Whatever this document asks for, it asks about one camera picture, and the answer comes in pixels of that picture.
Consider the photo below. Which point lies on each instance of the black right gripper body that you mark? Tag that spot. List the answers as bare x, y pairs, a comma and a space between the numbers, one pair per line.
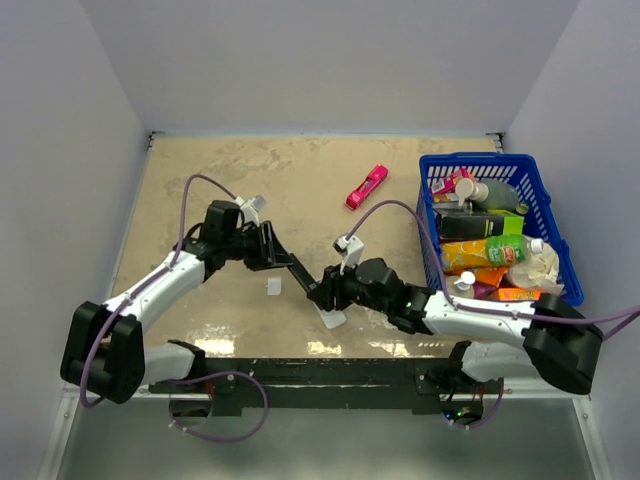
343, 288

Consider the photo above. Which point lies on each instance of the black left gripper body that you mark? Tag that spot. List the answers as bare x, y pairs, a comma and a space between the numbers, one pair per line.
257, 254

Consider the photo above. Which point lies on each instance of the white battery cover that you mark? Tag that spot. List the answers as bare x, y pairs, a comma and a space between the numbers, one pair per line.
274, 286

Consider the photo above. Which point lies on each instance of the white remote control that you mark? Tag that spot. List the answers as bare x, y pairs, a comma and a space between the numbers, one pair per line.
332, 319

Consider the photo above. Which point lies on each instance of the black remote control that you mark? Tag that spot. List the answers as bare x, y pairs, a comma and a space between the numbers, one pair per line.
301, 274

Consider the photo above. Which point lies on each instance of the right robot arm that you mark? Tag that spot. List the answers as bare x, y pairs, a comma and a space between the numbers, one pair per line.
546, 338

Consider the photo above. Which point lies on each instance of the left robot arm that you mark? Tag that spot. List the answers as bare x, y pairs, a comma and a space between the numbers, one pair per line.
105, 352

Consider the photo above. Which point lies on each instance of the small white cap bottle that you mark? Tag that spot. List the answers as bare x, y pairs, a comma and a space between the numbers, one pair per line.
461, 285

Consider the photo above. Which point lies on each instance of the black green carton box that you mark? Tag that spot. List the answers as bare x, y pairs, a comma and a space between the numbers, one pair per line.
473, 225

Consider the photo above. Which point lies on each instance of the pink snack box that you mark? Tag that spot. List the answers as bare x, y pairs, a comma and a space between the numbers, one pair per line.
448, 183

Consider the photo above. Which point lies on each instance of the orange snack packet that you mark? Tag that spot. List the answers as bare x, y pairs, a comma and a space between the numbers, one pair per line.
491, 284

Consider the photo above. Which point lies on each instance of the orange juice bottle green label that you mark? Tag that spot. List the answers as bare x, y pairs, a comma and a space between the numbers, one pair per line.
496, 251

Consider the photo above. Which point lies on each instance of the grey bottle beige cap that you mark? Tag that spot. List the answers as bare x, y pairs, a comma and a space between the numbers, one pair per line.
490, 194

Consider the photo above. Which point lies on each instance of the blue plastic basket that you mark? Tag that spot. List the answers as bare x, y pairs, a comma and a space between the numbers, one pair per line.
518, 170

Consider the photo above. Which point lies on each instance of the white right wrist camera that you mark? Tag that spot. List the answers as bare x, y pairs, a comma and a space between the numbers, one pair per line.
350, 249

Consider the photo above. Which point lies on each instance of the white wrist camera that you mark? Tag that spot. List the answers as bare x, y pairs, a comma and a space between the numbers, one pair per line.
250, 209
350, 249

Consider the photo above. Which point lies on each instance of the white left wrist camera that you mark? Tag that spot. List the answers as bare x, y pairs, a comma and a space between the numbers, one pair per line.
250, 209

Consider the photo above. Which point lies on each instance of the aluminium frame rail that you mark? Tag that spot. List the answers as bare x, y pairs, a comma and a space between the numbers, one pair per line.
535, 392

